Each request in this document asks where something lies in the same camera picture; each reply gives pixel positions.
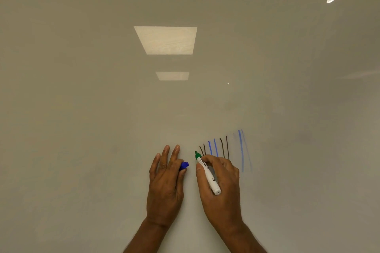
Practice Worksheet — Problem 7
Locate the person's left hand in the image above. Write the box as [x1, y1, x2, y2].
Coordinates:
[146, 144, 188, 228]

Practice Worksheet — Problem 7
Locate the person's right hand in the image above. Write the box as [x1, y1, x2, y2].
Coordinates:
[196, 155, 245, 233]

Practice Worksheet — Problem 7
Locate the white marker with green tip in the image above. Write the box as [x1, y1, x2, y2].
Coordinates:
[194, 150, 222, 196]

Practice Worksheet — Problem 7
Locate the person's right forearm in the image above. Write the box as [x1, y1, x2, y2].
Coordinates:
[220, 222, 268, 253]

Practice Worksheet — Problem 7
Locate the person's left forearm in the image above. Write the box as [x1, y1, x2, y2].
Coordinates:
[123, 218, 170, 253]

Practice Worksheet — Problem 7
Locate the white glass whiteboard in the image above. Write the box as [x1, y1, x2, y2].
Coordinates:
[0, 0, 380, 253]

